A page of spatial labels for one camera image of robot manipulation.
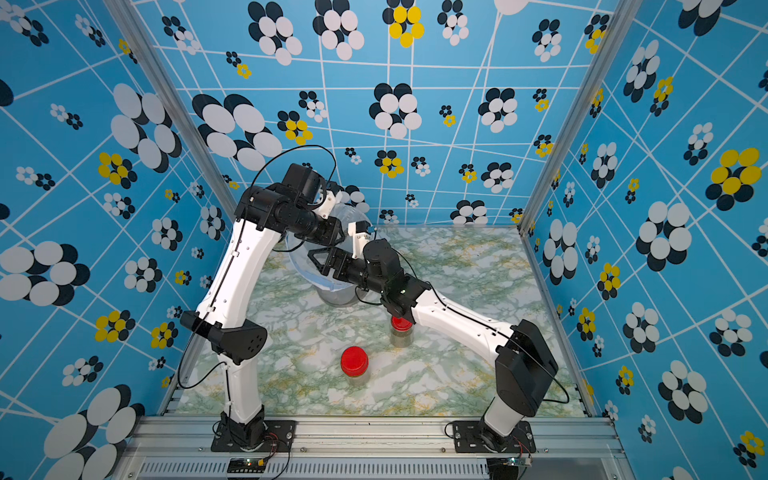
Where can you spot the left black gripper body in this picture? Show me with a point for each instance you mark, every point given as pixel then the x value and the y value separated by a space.
pixel 328 230

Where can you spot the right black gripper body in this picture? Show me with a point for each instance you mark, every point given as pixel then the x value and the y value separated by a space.
pixel 347 256

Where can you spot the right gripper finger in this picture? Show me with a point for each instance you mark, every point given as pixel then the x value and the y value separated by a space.
pixel 323 253
pixel 320 263

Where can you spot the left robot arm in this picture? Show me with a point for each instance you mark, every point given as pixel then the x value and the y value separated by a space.
pixel 300 204

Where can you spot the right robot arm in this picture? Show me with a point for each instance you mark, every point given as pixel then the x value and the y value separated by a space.
pixel 523 364

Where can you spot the white bin liner bag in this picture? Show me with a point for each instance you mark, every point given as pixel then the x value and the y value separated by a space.
pixel 301 263

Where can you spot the grey trash bin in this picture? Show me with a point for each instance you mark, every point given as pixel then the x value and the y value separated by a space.
pixel 343 297

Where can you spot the near red-lid jar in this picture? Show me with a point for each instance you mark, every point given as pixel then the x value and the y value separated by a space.
pixel 354 364

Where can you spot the red-lid jar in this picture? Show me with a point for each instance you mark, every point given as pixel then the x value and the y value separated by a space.
pixel 354 364
pixel 401 332

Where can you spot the far red-lid jar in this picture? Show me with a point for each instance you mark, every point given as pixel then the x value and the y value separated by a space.
pixel 401 332

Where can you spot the left circuit board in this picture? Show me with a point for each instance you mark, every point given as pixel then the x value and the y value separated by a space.
pixel 246 466

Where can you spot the circuit board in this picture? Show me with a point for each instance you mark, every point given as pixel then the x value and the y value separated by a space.
pixel 506 469
pixel 246 466

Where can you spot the right circuit board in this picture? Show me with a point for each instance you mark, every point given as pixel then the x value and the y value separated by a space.
pixel 506 469

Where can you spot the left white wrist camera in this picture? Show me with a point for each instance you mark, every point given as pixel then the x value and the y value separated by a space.
pixel 326 206

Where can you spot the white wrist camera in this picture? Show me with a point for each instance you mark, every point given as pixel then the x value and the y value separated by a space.
pixel 360 234
pixel 326 206

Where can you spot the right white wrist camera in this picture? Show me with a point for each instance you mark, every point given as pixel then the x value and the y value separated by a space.
pixel 360 234

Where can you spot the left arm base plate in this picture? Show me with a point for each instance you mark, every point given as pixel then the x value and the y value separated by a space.
pixel 274 435

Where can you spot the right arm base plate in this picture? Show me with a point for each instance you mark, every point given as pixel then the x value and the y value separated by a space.
pixel 477 437

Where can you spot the left aluminium corner post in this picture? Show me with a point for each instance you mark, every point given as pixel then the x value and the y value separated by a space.
pixel 128 21

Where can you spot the aluminium corner post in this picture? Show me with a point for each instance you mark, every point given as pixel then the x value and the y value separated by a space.
pixel 128 21
pixel 621 21

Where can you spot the aluminium front rail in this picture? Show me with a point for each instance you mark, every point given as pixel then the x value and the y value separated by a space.
pixel 326 447

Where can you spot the right aluminium corner post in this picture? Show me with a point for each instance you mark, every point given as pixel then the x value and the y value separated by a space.
pixel 621 21

